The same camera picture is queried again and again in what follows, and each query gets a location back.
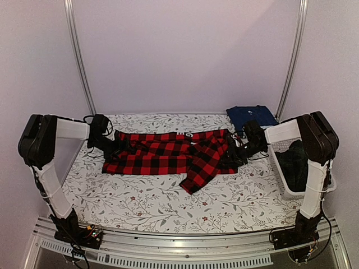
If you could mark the dark green plaid garment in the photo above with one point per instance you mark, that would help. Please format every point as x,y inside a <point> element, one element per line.
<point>294,165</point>

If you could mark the right aluminium frame post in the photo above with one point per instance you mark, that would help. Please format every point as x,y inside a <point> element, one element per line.
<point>298,36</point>

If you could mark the floral patterned table cloth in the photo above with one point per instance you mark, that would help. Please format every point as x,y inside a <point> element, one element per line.
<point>249,200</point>

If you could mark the white plastic laundry basket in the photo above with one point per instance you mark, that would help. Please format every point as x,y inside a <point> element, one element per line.
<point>284,190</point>

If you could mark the red black plaid shirt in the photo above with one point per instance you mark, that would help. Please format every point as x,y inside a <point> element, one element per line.
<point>197,155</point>

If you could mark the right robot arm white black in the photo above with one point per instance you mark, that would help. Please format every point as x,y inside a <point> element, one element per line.
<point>320,143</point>

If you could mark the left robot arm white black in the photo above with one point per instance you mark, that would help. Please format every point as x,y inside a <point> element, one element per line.
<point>37,146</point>

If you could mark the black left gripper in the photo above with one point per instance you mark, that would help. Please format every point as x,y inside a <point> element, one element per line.
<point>119,149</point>

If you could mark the aluminium frame post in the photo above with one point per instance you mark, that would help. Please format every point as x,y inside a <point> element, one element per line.
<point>74,39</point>
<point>298,36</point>

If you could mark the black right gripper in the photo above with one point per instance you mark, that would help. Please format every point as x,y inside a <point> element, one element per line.
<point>233,157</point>

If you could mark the folded navy blue shirt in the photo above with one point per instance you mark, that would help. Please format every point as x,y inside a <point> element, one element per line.
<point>240,115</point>

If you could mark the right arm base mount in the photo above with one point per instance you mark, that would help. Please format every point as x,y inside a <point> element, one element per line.
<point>303,232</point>

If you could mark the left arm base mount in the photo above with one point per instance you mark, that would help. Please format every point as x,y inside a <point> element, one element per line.
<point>69,231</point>

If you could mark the left aluminium frame post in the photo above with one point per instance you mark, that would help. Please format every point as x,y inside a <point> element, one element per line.
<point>74,39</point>

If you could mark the aluminium front rail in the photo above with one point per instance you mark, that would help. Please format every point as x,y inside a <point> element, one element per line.
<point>136,249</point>

